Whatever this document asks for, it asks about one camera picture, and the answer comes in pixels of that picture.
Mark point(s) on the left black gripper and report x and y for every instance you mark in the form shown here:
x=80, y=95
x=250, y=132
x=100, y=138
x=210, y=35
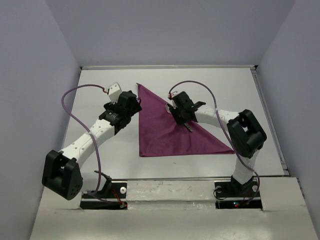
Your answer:
x=136, y=109

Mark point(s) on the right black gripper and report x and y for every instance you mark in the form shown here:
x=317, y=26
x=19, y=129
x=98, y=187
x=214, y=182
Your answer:
x=179, y=121

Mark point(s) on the metal spoon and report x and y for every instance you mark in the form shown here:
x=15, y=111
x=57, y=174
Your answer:
x=188, y=127

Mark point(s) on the purple cloth napkin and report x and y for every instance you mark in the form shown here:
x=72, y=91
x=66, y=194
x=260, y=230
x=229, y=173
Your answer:
x=160, y=136

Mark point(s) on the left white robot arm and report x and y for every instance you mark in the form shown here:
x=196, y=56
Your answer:
x=62, y=169

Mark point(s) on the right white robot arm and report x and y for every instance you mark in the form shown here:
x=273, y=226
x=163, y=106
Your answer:
x=243, y=131

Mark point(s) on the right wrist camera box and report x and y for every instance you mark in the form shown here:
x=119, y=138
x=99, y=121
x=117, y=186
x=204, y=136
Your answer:
x=172, y=94

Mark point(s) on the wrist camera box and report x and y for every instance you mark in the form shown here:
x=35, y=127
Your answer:
x=172, y=94
x=114, y=90

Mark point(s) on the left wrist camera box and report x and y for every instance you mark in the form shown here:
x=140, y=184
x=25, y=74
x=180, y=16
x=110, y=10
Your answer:
x=114, y=90

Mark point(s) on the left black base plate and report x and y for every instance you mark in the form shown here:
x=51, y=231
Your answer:
x=112, y=196

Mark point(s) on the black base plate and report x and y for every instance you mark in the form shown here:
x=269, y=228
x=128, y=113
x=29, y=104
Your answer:
x=112, y=196
x=232, y=195

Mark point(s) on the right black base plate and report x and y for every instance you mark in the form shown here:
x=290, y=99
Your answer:
x=232, y=195

